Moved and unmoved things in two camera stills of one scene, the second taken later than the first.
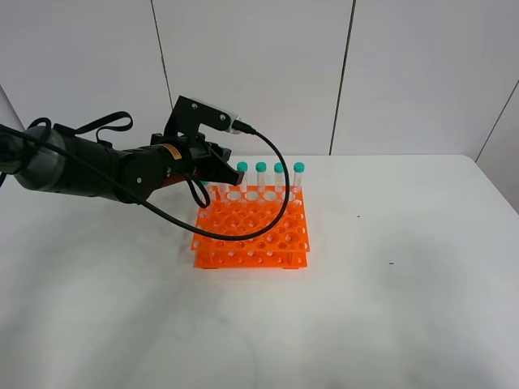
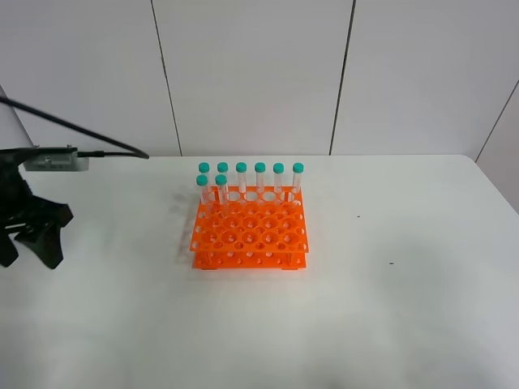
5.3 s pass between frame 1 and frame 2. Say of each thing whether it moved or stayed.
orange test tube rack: stayed
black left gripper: moved
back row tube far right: stayed
